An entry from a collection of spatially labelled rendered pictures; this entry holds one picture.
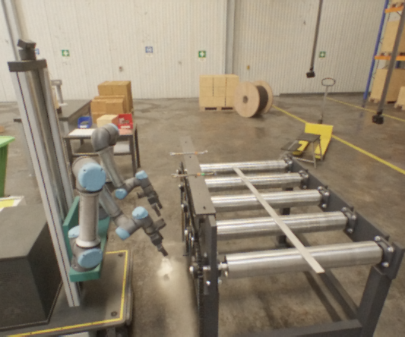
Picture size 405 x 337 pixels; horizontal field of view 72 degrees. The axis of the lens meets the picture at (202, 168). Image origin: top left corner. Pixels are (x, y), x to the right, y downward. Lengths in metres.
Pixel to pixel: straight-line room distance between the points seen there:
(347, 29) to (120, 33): 8.90
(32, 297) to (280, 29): 11.86
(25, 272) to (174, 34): 10.56
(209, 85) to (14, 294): 7.92
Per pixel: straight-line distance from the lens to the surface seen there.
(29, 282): 1.91
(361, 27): 14.19
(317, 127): 6.48
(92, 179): 1.33
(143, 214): 1.55
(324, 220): 1.84
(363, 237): 1.92
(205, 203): 1.32
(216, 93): 9.10
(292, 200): 2.03
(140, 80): 11.73
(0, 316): 2.13
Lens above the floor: 1.83
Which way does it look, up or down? 23 degrees down
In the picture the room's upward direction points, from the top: straight up
